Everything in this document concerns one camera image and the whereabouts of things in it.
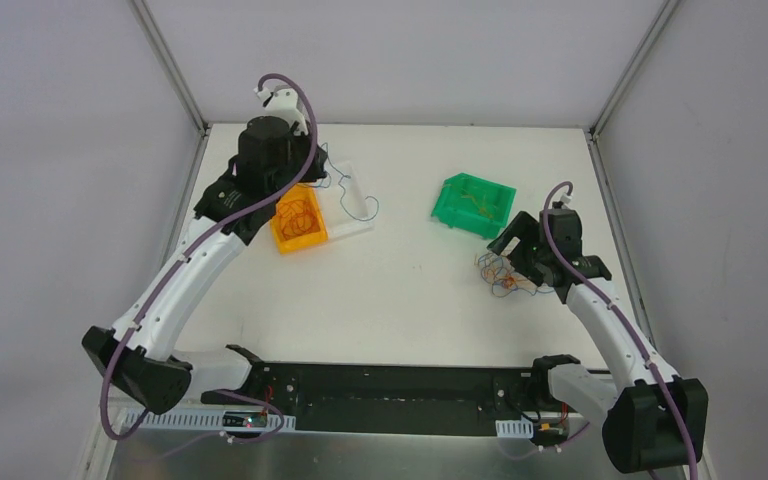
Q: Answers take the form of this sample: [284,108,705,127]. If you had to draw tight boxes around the orange and blue wires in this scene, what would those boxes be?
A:
[475,250,558,299]

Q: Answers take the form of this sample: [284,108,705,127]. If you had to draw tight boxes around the red-orange single wire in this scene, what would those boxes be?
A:
[277,198,319,238]

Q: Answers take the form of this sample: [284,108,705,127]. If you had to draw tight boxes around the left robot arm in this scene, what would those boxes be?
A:
[82,116,325,414]

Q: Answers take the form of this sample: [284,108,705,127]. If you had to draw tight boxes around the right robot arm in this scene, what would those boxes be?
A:
[488,208,709,479]

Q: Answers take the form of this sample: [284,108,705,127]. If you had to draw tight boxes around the green plastic bin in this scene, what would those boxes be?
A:
[431,173,517,239]

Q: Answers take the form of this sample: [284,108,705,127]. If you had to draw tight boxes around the orange plastic bin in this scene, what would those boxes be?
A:
[270,184,329,254]

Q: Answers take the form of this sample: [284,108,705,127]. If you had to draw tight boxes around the white plastic bin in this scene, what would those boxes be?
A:
[314,161,379,242]

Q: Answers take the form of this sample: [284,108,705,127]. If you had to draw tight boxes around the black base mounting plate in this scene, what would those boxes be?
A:
[236,362,574,436]

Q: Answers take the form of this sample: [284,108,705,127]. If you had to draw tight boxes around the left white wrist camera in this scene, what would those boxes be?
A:
[254,85,309,136]

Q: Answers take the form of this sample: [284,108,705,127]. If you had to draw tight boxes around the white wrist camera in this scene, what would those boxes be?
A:
[552,193,572,209]
[254,85,309,136]

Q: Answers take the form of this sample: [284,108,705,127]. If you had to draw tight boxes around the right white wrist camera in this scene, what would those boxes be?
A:
[552,193,572,209]

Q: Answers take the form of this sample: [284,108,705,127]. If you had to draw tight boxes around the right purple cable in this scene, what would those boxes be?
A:
[499,181,702,480]

